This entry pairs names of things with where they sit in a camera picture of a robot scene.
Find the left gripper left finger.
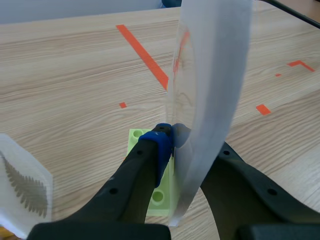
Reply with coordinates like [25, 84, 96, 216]
[26, 123, 176, 240]

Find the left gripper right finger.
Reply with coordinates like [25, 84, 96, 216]
[172, 123, 320, 240]

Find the toy brick block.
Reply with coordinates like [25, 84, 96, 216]
[126, 128, 181, 217]

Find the dark blue chair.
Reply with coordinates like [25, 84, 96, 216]
[160, 0, 182, 9]

